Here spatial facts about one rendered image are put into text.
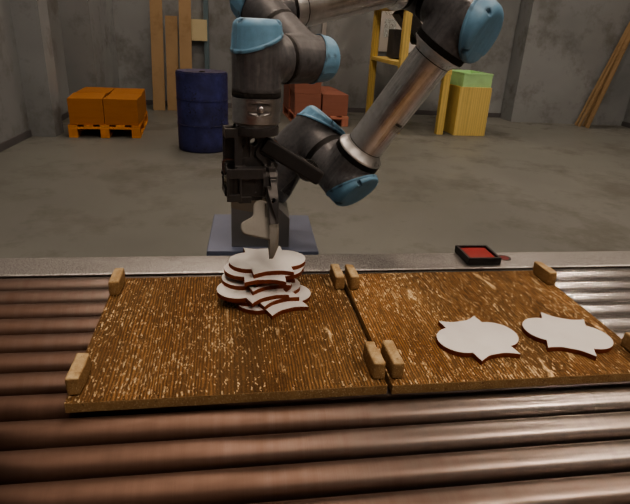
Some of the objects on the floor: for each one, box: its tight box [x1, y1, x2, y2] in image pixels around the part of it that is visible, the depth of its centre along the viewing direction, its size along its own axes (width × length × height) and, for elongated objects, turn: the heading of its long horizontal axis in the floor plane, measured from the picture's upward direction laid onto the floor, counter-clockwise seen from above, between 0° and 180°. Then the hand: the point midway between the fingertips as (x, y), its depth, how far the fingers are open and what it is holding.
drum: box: [175, 69, 229, 153], centre depth 608 cm, size 59×58×88 cm
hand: (267, 242), depth 92 cm, fingers open, 14 cm apart
